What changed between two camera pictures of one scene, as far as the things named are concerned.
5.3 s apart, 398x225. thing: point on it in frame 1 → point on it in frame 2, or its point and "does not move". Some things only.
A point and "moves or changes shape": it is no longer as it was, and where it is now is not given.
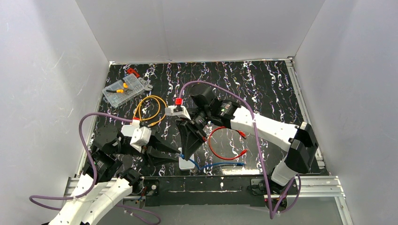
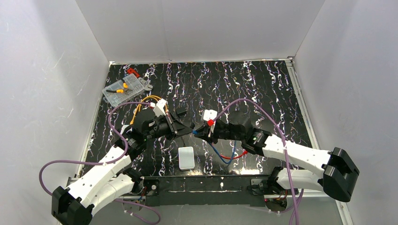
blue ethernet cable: x=236 y=163 moves or changes shape
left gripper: x=149 y=144 → x=171 y=125
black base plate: x=181 y=190 does not move
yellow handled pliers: x=125 y=86 does not move
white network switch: x=184 y=165 does not move
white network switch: x=128 y=130 does not move
